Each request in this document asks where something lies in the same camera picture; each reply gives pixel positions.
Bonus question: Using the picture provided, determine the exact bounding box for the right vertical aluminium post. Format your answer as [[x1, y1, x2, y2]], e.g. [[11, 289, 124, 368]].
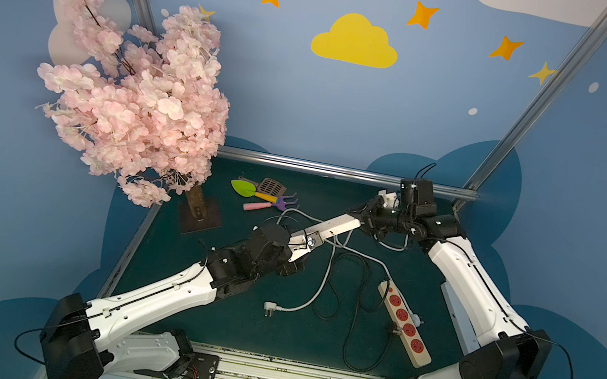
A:
[[452, 5, 607, 214]]

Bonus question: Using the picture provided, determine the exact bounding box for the white power strip cord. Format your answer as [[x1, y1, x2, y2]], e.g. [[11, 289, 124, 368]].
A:
[[241, 202, 413, 341]]

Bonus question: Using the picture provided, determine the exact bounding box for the beige red socket power strip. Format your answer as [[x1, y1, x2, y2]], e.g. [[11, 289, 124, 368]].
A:
[[377, 280, 432, 368]]

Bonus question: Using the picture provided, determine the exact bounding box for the green yellow toy trowel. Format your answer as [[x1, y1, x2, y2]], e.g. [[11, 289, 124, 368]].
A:
[[231, 179, 277, 204]]

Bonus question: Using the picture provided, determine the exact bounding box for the brown slotted toy scoop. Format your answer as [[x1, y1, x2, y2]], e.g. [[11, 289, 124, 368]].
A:
[[240, 176, 287, 197]]

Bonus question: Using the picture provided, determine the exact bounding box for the horizontal aluminium frame rail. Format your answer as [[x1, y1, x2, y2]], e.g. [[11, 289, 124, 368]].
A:
[[216, 143, 481, 205]]

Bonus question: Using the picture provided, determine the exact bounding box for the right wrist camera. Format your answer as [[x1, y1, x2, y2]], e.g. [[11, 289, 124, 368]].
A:
[[400, 178, 438, 219]]

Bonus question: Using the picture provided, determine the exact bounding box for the white power strip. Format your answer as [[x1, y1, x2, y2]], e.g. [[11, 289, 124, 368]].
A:
[[291, 214, 360, 250]]

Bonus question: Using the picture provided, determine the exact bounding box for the black power cord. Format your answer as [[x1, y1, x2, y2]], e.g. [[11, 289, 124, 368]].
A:
[[301, 246, 411, 379]]

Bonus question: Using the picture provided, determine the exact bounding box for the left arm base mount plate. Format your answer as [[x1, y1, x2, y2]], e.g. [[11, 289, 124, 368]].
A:
[[133, 352, 221, 379]]

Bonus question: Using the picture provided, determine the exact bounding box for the dark metal tree base plate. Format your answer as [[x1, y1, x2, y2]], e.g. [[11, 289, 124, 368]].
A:
[[178, 198, 223, 235]]

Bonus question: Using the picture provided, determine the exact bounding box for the brown artificial tree trunk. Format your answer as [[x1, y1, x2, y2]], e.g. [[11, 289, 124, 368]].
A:
[[185, 185, 208, 221]]

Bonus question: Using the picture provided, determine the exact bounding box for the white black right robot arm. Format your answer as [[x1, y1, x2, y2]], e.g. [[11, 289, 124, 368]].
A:
[[359, 196, 552, 379]]

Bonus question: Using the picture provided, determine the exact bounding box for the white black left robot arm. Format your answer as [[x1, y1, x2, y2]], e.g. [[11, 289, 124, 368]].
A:
[[39, 224, 322, 379]]

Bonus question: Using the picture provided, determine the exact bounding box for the purple pink toy rake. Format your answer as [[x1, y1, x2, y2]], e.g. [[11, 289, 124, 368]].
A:
[[242, 195, 299, 212]]

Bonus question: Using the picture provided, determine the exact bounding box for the pink blossom artificial tree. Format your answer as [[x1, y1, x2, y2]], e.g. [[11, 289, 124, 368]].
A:
[[37, 0, 230, 208]]

